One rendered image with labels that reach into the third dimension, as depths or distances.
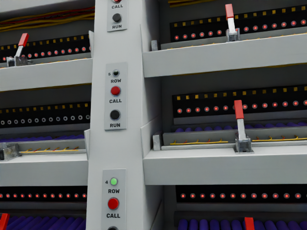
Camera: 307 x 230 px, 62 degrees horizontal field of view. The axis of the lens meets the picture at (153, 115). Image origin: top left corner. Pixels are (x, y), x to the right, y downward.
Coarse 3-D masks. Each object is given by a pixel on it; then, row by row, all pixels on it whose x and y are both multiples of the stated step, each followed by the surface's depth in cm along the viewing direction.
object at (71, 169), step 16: (0, 128) 68; (16, 128) 67; (32, 128) 66; (48, 128) 65; (64, 128) 65; (80, 128) 64; (16, 160) 47; (32, 160) 46; (48, 160) 45; (64, 160) 44; (80, 160) 44; (0, 176) 47; (16, 176) 46; (32, 176) 46; (48, 176) 45; (64, 176) 44; (80, 176) 44
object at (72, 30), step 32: (192, 0) 68; (224, 0) 66; (256, 0) 65; (288, 0) 63; (0, 32) 80; (32, 32) 77; (64, 32) 75; (160, 32) 68; (0, 96) 75; (32, 96) 72; (64, 96) 70
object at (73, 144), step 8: (0, 144) 53; (24, 144) 52; (32, 144) 51; (40, 144) 51; (48, 144) 51; (56, 144) 50; (64, 144) 50; (72, 144) 50; (80, 144) 49; (24, 152) 50; (32, 152) 50
